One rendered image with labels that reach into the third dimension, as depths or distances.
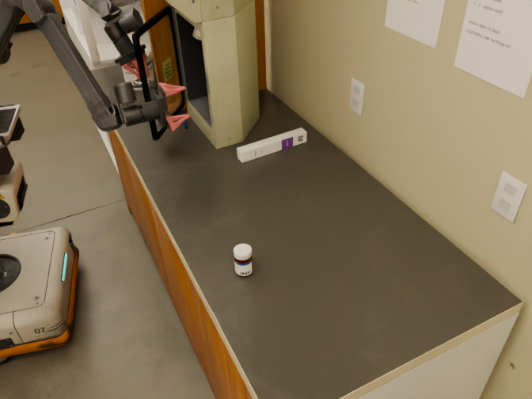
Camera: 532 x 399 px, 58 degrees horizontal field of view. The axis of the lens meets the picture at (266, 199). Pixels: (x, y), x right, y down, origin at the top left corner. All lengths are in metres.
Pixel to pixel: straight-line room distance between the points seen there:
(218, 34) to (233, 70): 0.14
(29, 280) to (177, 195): 1.08
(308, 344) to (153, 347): 1.32
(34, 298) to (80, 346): 0.32
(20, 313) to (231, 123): 1.23
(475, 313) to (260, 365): 0.54
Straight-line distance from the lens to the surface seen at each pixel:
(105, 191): 3.35
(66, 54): 1.59
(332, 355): 1.15
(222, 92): 1.72
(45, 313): 2.31
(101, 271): 2.79
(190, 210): 1.53
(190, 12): 1.59
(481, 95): 1.29
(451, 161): 1.41
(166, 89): 1.51
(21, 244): 2.69
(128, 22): 1.73
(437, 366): 1.29
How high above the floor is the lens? 1.90
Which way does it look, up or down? 38 degrees down
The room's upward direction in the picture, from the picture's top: 2 degrees counter-clockwise
